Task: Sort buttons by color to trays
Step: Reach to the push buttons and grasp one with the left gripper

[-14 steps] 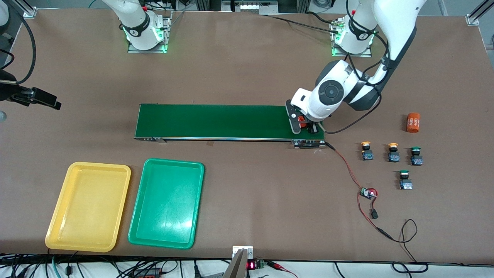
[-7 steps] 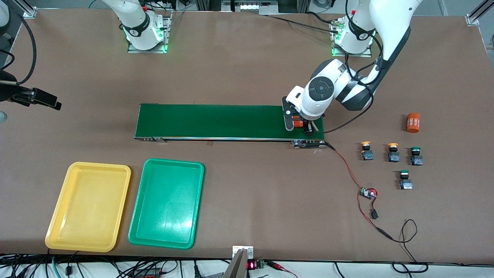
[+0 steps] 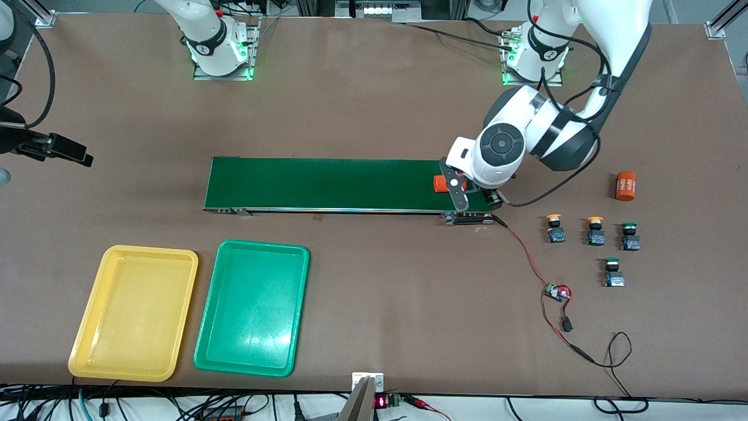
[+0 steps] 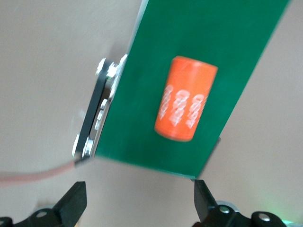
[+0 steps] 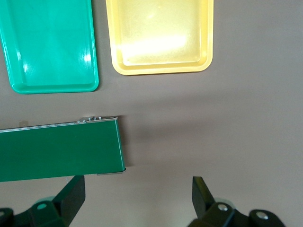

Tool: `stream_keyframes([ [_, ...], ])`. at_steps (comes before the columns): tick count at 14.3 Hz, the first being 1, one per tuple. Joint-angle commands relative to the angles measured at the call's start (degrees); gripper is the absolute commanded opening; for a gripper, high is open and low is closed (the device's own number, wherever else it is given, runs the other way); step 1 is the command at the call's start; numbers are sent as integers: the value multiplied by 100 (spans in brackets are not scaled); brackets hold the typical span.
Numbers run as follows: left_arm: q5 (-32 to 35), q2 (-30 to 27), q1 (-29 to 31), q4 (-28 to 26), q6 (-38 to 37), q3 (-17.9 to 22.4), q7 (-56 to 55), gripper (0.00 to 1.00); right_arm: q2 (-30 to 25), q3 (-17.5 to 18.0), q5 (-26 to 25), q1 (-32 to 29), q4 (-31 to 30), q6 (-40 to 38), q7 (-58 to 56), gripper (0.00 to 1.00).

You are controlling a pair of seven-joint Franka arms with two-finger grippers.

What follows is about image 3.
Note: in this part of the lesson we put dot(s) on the grey tapered camera post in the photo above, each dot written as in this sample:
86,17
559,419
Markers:
359,406

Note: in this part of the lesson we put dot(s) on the grey lit control box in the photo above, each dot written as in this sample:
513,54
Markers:
380,10

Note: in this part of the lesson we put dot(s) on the aluminium frame profile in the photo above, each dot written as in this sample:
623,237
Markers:
45,17
717,28

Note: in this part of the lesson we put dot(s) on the orange cylinder with white print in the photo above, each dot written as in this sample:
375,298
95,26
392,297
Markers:
438,184
626,186

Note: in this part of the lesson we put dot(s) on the yellow plastic tray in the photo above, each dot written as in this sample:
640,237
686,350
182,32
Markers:
134,316

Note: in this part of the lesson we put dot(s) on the green push button switch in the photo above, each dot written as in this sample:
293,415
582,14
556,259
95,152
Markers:
630,241
614,279

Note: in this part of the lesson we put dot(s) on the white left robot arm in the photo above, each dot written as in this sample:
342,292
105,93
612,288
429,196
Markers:
613,35

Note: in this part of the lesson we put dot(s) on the small metal table bracket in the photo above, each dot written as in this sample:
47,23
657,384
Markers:
377,380

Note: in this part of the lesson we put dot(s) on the red clip lead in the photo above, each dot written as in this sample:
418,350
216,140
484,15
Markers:
418,402

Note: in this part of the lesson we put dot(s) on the red digit display module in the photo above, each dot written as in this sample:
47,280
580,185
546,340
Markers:
381,401

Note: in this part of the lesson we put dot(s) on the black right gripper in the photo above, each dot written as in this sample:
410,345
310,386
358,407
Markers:
16,140

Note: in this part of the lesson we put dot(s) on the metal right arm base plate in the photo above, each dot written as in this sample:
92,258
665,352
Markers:
252,55

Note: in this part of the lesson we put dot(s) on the orange black power strip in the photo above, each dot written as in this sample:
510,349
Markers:
222,415

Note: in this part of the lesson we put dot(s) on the green plastic tray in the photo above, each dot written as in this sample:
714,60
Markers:
251,310

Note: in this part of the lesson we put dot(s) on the yellow push button switch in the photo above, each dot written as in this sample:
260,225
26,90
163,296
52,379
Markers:
556,235
595,237

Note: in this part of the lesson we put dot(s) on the green conveyor belt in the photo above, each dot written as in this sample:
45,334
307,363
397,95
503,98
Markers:
327,184

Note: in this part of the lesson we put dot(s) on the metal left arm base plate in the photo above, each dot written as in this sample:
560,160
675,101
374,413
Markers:
532,83

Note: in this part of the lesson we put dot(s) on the small green circuit board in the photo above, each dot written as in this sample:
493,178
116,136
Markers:
555,291

